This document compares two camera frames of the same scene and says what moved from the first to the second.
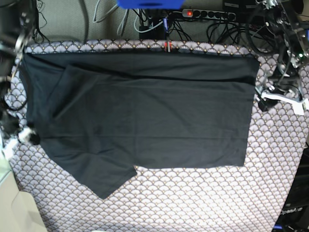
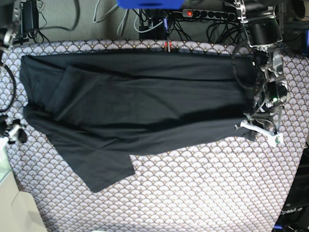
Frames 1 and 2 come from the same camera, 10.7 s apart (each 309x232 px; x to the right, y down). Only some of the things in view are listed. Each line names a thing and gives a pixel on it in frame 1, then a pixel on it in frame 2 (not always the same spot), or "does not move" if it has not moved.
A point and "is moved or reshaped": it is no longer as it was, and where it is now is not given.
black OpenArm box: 294,216 does not move
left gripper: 23,137 -> 11,130
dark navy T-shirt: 98,116 is moved or reshaped
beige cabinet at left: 19,211 does not move
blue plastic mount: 151,4 does not move
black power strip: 209,14 does not move
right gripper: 285,93 -> 264,123
